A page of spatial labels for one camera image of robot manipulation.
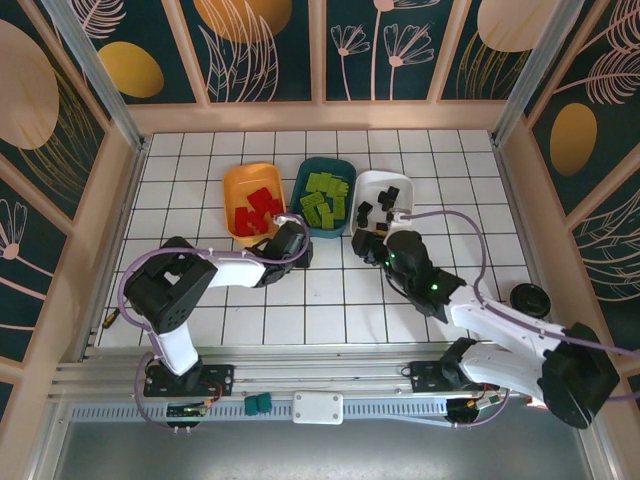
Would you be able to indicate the green lego brick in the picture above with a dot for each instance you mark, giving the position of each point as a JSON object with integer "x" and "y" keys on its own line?
{"x": 328, "y": 221}
{"x": 343, "y": 186}
{"x": 311, "y": 201}
{"x": 328, "y": 181}
{"x": 339, "y": 207}
{"x": 314, "y": 216}
{"x": 314, "y": 183}

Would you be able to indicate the aluminium mounting rail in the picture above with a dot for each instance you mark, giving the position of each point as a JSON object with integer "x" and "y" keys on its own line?
{"x": 320, "y": 375}

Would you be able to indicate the red lego brick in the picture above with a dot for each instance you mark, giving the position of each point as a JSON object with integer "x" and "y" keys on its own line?
{"x": 260, "y": 196}
{"x": 256, "y": 216}
{"x": 241, "y": 221}
{"x": 262, "y": 227}
{"x": 274, "y": 206}

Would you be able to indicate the yellow black screwdriver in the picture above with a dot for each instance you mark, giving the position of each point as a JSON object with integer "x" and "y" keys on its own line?
{"x": 110, "y": 320}

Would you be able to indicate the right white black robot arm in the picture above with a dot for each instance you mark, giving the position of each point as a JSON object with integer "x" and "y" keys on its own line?
{"x": 575, "y": 375}

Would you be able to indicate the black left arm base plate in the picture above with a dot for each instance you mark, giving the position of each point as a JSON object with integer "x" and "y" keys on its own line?
{"x": 220, "y": 380}

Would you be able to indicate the white plastic box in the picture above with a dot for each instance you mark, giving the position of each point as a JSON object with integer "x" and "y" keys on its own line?
{"x": 317, "y": 407}

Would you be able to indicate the teal plastic block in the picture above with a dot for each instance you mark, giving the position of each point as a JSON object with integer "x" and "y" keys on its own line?
{"x": 251, "y": 406}
{"x": 264, "y": 404}

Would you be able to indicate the aluminium frame post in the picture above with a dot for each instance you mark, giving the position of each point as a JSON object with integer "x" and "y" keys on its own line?
{"x": 100, "y": 75}
{"x": 529, "y": 75}

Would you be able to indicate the teal plastic container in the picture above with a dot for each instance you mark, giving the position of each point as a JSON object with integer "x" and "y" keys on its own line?
{"x": 325, "y": 164}

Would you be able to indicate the white plastic container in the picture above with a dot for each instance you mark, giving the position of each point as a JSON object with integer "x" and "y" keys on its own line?
{"x": 370, "y": 187}

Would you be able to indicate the orange plastic container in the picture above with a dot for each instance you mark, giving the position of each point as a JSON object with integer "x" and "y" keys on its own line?
{"x": 240, "y": 190}

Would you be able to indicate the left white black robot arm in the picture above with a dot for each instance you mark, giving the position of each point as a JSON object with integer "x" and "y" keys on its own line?
{"x": 165, "y": 290}

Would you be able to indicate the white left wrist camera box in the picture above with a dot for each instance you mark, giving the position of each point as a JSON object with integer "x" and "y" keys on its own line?
{"x": 287, "y": 219}

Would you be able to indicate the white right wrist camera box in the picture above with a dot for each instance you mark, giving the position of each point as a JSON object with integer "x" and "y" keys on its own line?
{"x": 402, "y": 218}

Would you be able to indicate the aluminium side rail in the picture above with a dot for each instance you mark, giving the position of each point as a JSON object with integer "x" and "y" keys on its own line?
{"x": 121, "y": 220}
{"x": 512, "y": 200}

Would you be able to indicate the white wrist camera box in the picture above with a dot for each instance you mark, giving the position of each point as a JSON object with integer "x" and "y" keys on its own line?
{"x": 287, "y": 219}
{"x": 402, "y": 218}

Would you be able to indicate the black circuit board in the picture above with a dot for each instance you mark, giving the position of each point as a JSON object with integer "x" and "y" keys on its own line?
{"x": 467, "y": 406}
{"x": 187, "y": 410}

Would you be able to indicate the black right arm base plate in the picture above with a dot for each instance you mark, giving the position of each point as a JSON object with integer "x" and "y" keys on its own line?
{"x": 422, "y": 380}

